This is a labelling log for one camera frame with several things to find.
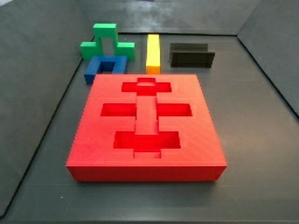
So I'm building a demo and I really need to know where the red puzzle board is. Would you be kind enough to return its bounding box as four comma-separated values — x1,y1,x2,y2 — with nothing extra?
67,74,227,182

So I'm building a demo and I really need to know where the blue U-shaped block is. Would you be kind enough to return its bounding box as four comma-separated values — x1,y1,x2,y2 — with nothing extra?
84,56,128,85

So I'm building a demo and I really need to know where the yellow long bar block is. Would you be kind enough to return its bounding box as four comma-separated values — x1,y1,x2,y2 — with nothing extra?
146,34,162,74

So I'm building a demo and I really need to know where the green stepped block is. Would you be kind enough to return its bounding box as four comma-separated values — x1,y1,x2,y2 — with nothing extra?
79,24,136,61

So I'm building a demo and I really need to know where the black fixture bracket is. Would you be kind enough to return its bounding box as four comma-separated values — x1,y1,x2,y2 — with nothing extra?
170,43,215,68

